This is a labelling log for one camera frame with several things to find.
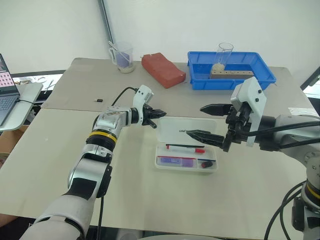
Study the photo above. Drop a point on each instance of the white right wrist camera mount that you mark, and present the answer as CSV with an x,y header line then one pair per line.
x,y
255,100

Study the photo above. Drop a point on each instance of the clear plastic measuring cup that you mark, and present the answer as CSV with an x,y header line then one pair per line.
x,y
123,58

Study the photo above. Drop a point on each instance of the grey laptop stand table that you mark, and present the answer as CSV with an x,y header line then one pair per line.
x,y
27,95

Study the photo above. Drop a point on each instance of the white plastic pencil case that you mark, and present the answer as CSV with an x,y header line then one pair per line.
x,y
186,140

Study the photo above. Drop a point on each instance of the small black clip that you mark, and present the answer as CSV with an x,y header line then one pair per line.
x,y
99,100

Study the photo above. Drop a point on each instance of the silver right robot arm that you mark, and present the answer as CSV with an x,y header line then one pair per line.
x,y
292,140

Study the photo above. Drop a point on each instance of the cardboard box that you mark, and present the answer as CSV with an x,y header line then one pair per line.
x,y
10,140

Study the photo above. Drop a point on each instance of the small red black sharpener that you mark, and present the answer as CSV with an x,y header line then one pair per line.
x,y
206,164

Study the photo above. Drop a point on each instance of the tall clear glass cylinder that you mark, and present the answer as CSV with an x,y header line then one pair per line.
x,y
223,56

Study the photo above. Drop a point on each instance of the blue plastic bin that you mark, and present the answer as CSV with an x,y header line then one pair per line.
x,y
252,62

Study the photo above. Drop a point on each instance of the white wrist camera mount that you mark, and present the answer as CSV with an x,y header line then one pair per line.
x,y
140,96
255,100

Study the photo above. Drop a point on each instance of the red brick block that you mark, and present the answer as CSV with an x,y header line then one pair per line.
x,y
162,70

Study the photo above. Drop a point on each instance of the black frame bar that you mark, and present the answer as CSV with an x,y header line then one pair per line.
x,y
311,77

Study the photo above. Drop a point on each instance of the clear stirring rod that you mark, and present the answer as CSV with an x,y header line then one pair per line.
x,y
120,51

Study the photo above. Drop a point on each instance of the wooden block with holes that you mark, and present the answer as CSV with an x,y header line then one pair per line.
x,y
237,74

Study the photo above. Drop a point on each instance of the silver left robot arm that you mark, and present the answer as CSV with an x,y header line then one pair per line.
x,y
100,152

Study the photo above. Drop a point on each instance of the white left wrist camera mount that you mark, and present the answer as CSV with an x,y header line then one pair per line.
x,y
140,96

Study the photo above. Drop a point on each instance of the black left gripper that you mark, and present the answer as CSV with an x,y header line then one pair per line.
x,y
148,113

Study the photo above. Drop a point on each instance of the thin black pencil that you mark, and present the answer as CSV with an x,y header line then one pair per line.
x,y
185,145

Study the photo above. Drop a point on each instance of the grey laptop computer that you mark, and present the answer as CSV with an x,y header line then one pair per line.
x,y
6,95

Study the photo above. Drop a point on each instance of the purple eraser box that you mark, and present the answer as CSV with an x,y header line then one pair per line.
x,y
175,161

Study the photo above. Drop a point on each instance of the red whiteboard marker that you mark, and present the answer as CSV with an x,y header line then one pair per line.
x,y
186,149

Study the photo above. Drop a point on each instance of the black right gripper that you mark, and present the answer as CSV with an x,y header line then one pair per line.
x,y
236,125

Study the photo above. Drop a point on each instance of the metal wall rail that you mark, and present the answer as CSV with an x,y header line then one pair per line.
x,y
107,22

